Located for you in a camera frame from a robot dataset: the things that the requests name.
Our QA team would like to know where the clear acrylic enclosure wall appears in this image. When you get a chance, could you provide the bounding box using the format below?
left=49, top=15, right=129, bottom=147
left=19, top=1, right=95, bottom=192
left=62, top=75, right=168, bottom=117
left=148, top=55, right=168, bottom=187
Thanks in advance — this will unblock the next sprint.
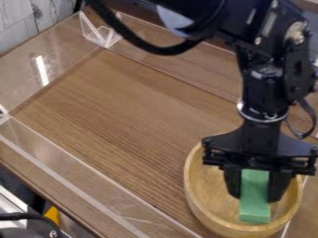
left=0, top=13, right=241, bottom=238

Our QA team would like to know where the black cable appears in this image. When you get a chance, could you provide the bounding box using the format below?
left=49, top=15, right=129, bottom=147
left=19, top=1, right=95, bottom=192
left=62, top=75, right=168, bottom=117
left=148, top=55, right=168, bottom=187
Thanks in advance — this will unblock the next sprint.
left=0, top=212, right=55, bottom=238

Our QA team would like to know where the yellow warning sticker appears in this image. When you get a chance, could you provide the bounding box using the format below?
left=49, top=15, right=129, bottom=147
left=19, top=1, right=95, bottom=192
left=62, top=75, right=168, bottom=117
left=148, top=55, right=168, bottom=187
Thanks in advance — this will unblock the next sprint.
left=45, top=206, right=62, bottom=225

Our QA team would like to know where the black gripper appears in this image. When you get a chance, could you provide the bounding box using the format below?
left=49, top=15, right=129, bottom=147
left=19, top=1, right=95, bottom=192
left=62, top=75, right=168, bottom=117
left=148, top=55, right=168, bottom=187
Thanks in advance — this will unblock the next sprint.
left=202, top=121, right=318, bottom=203

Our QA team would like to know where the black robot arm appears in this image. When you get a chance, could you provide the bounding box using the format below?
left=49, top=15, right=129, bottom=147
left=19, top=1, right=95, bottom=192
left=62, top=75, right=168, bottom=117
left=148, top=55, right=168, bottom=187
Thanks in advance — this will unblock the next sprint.
left=87, top=0, right=318, bottom=202

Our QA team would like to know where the brown wooden bowl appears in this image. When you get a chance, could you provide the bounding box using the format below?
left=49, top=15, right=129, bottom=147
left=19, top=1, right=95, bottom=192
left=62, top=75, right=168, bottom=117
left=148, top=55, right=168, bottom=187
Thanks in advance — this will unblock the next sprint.
left=185, top=143, right=304, bottom=238

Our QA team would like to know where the green rectangular block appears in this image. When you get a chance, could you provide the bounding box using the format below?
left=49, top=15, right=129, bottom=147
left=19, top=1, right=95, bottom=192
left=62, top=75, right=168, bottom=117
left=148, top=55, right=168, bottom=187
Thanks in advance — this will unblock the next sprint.
left=240, top=169, right=272, bottom=224

